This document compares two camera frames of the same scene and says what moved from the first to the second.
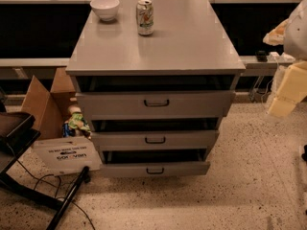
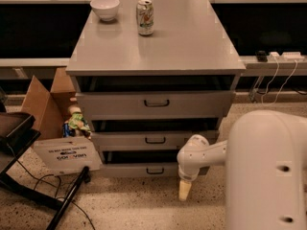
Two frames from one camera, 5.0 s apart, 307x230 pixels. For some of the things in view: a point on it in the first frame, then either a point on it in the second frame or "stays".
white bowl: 106,8 stays
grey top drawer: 111,105 stays
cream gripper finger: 276,36 -> 184,190
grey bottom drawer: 153,161 stays
